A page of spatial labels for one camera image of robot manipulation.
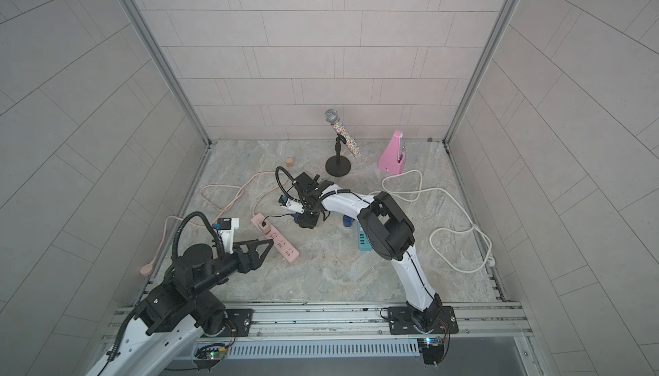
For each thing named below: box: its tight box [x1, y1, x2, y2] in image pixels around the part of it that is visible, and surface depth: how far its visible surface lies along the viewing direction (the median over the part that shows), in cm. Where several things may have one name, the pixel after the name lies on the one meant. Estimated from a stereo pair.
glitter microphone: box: [324, 108, 363, 158], surface depth 92 cm
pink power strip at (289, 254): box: [250, 212, 300, 264], surface depth 84 cm
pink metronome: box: [377, 129, 406, 176], surface depth 104 cm
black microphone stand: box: [325, 133, 351, 177], surface depth 110 cm
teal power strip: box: [356, 221, 373, 251], surface depth 86 cm
